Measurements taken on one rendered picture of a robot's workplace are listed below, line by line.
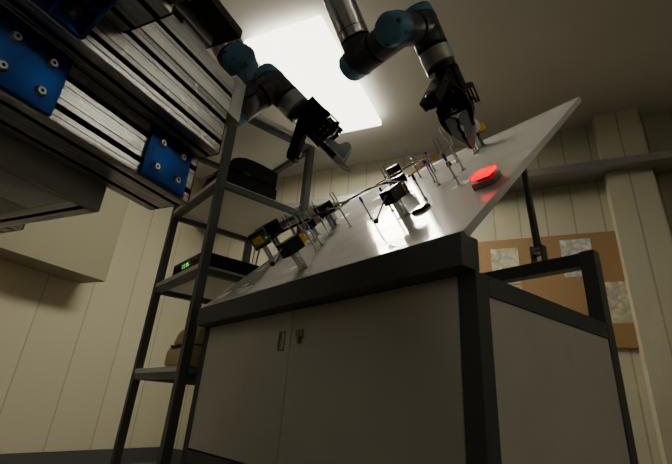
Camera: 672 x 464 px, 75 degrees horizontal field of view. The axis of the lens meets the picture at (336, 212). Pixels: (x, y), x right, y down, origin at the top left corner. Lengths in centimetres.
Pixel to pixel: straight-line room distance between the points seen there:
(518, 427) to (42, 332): 368
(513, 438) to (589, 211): 323
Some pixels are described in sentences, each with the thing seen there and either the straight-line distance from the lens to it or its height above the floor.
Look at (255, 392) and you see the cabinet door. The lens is 136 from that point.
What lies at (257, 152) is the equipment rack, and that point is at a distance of 250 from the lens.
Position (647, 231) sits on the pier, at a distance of 381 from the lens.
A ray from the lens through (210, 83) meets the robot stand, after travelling 82.
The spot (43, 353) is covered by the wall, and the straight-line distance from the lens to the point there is 415.
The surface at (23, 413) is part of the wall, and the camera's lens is 414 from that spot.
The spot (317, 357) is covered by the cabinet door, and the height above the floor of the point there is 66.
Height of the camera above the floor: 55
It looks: 24 degrees up
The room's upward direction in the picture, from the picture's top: 4 degrees clockwise
